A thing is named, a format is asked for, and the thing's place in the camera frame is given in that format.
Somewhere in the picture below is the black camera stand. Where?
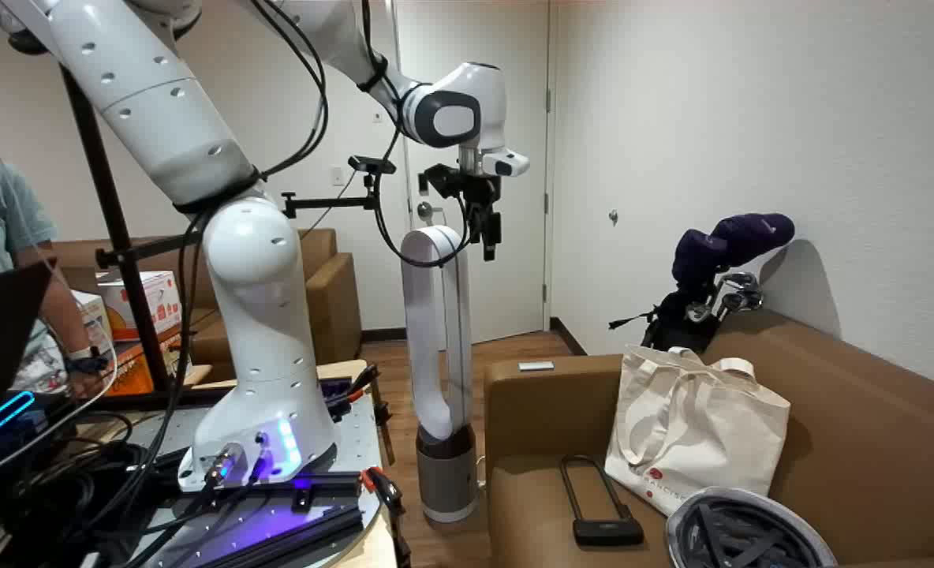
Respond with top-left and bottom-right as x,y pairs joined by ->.
58,60 -> 396,404

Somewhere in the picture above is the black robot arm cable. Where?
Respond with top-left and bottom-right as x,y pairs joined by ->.
247,0 -> 473,271

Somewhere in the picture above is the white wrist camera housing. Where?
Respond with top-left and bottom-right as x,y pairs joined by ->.
473,147 -> 534,179

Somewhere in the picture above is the white and black bicycle helmet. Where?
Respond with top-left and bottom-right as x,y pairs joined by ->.
662,486 -> 839,568

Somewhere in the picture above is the white and red cardboard box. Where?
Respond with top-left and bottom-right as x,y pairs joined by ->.
95,267 -> 186,348

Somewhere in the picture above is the person in teal shirt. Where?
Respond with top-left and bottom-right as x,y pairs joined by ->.
0,117 -> 117,404

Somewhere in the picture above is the silver golf club head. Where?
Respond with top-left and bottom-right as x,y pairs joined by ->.
709,267 -> 768,323

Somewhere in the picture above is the white bladeless tower fan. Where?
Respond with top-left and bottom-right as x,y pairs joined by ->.
396,222 -> 483,526

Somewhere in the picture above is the black wrist cable bracket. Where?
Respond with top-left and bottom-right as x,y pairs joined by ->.
418,160 -> 469,205

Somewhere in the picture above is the black table cable bundle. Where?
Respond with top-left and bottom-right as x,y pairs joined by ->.
21,404 -> 211,568

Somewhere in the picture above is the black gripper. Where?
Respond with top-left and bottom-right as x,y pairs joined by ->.
460,174 -> 504,264

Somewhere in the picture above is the cream canvas tote bag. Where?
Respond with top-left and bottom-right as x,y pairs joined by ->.
602,344 -> 795,517

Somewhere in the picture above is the bare person forearm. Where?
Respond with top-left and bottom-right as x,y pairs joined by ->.
14,240 -> 113,371

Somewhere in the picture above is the black golf bag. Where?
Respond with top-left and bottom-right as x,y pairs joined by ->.
606,285 -> 726,358

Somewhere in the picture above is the white printed cardboard box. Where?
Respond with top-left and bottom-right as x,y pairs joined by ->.
11,290 -> 113,397

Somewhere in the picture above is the brown armchair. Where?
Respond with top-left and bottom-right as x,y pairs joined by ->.
483,307 -> 934,568

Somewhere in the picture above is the silver door handle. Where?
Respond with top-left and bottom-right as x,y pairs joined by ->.
412,171 -> 443,226

